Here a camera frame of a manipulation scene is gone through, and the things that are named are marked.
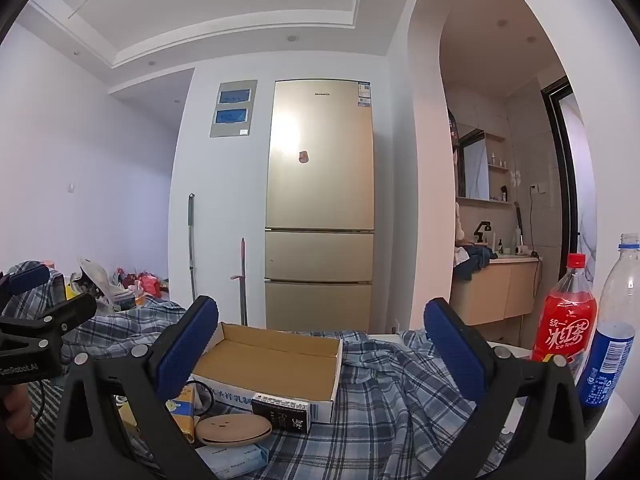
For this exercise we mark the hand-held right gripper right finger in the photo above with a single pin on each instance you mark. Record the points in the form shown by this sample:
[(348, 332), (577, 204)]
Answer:
[(455, 350)]

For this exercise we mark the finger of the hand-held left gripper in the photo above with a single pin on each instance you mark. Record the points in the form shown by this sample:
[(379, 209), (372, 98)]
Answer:
[(60, 312), (30, 278)]

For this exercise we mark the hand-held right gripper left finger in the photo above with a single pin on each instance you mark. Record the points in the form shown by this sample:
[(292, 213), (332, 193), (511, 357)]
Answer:
[(187, 345)]

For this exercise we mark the yellow carton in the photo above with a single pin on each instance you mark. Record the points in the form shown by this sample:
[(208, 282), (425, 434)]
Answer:
[(182, 410)]

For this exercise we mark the cardboard box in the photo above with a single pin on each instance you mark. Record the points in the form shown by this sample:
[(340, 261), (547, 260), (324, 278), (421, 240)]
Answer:
[(270, 365)]

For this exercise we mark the round wooden disc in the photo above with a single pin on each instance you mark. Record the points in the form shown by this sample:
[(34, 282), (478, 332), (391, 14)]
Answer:
[(232, 427)]

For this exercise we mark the small black box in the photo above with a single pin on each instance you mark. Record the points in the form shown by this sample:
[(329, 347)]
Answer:
[(282, 412)]

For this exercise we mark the blue white tissue pack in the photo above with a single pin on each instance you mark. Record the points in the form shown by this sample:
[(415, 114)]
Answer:
[(235, 460)]

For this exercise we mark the person's left hand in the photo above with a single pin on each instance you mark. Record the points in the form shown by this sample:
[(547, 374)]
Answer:
[(20, 410)]

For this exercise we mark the grey white bag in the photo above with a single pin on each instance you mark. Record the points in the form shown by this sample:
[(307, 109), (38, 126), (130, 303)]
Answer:
[(95, 280)]

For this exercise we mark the wooden vanity cabinet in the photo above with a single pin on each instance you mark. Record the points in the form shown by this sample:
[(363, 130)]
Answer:
[(495, 292)]

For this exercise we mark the red plastic bags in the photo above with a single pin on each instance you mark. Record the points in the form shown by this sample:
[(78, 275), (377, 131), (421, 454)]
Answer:
[(145, 282)]

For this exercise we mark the dark blue clothes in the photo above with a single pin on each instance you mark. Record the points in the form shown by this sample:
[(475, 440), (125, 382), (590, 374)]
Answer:
[(475, 260)]

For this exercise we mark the blue plaid cloth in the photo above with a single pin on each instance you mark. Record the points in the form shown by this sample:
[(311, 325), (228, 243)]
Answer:
[(380, 410)]

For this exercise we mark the red iced tea bottle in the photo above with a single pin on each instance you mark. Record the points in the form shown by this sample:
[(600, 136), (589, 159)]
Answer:
[(565, 325)]

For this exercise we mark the white hanging cloth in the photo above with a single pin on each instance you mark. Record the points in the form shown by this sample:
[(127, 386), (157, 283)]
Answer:
[(458, 230)]

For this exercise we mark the white hair dryer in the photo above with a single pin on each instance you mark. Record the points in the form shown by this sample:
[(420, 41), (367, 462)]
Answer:
[(522, 249)]

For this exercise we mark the black faucet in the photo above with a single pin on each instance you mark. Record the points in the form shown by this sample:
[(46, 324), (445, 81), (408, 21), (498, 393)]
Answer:
[(482, 230)]

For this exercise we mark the clear bottle blue label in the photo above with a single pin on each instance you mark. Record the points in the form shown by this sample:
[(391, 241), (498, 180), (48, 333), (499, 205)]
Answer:
[(607, 360)]

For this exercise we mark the bathroom mirror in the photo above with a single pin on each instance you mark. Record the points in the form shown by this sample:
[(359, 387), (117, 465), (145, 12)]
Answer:
[(475, 165)]

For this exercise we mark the gold refrigerator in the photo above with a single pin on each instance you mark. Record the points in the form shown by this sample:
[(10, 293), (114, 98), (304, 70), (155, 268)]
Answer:
[(320, 200)]

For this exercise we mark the black framed glass door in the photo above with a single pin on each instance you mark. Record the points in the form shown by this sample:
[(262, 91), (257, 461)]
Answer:
[(562, 185)]

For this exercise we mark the pink fridge magnet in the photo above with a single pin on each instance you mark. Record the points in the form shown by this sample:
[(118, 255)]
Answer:
[(303, 157)]

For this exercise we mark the grey electrical panel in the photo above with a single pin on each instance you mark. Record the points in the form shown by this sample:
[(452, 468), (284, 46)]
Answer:
[(232, 110)]

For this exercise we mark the fridge label sticker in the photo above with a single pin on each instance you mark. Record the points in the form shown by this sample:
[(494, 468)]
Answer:
[(364, 95)]

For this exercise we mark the white wall socket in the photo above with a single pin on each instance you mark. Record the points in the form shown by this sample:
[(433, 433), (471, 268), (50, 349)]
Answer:
[(537, 188)]

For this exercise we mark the wall shelf with bottles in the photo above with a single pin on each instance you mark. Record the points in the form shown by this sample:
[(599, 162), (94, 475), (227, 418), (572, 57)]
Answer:
[(500, 165)]

